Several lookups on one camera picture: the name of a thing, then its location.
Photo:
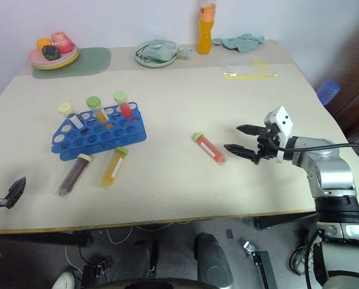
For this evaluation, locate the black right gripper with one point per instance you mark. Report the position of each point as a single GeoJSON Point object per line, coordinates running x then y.
{"type": "Point", "coordinates": [266, 144]}

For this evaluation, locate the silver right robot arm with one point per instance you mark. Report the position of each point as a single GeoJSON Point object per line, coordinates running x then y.
{"type": "Point", "coordinates": [329, 168]}

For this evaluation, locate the dark-filled tube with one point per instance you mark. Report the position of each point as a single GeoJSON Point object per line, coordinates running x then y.
{"type": "Point", "coordinates": [74, 174]}

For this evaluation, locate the yellow-capped clear tube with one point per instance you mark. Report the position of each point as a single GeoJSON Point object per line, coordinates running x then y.
{"type": "Point", "coordinates": [71, 116]}

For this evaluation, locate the blue test tube rack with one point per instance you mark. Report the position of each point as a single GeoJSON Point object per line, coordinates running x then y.
{"type": "Point", "coordinates": [107, 135]}

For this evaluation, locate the black table leg bar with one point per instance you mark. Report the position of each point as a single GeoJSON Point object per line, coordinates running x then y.
{"type": "Point", "coordinates": [284, 221]}
{"type": "Point", "coordinates": [47, 239]}

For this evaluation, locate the clear zip bag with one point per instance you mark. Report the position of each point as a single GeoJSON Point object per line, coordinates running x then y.
{"type": "Point", "coordinates": [245, 67]}

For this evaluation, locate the blue ribbed bottle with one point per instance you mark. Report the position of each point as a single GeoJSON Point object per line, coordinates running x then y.
{"type": "Point", "coordinates": [328, 91]}

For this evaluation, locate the green cloth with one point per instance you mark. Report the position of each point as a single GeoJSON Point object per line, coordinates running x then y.
{"type": "Point", "coordinates": [239, 42]}

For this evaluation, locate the white shoe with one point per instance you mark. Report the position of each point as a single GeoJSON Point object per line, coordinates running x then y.
{"type": "Point", "coordinates": [63, 280]}

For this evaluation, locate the black floor box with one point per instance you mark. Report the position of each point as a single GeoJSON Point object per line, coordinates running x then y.
{"type": "Point", "coordinates": [95, 272]}

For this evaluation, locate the orange drink bottle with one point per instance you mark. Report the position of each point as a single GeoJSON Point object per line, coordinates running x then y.
{"type": "Point", "coordinates": [204, 33]}

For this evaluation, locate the mint green plate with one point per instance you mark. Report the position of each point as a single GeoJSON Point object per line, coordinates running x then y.
{"type": "Point", "coordinates": [155, 63]}

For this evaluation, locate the black metal stand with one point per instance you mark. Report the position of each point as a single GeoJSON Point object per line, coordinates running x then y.
{"type": "Point", "coordinates": [262, 265]}

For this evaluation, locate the pale green fabric pouch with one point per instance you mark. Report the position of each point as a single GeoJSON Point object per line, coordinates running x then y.
{"type": "Point", "coordinates": [158, 51]}

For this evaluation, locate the dark grey rounded shape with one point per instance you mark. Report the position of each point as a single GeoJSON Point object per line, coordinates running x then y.
{"type": "Point", "coordinates": [212, 262]}

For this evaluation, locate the yellow plate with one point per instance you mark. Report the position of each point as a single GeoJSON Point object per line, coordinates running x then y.
{"type": "Point", "coordinates": [66, 64]}

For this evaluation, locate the pink plate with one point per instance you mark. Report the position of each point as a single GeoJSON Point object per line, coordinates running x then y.
{"type": "Point", "coordinates": [36, 55]}

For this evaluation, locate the pale green plate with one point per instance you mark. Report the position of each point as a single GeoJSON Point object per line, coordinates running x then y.
{"type": "Point", "coordinates": [63, 61]}

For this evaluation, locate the black and green toy fruit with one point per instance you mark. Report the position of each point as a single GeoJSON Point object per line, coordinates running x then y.
{"type": "Point", "coordinates": [50, 52]}

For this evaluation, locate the green placemat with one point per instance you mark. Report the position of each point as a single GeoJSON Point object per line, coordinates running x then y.
{"type": "Point", "coordinates": [92, 61]}

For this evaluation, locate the orange toy fruit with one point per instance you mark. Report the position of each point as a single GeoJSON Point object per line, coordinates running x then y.
{"type": "Point", "coordinates": [43, 43]}

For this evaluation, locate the pink toy fruit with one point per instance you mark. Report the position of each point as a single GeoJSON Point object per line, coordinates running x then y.
{"type": "Point", "coordinates": [62, 42]}

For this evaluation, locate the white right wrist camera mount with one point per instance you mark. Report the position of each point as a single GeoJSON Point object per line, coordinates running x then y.
{"type": "Point", "coordinates": [283, 120]}

